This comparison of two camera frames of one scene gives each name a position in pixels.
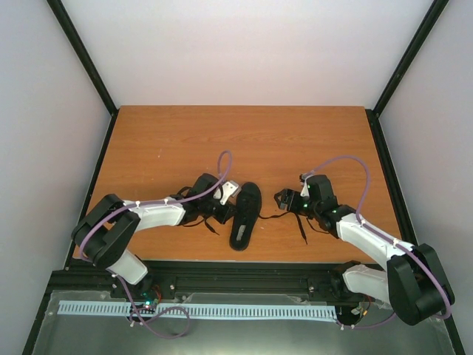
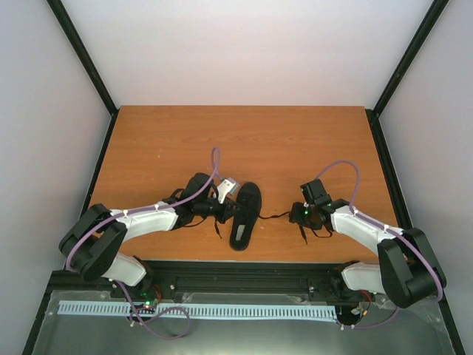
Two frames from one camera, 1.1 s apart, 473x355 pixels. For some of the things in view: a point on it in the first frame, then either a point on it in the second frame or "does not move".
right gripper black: x=293 y=205 to x=295 y=216
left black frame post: x=66 y=23 does not move
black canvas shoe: x=246 y=214 does not move
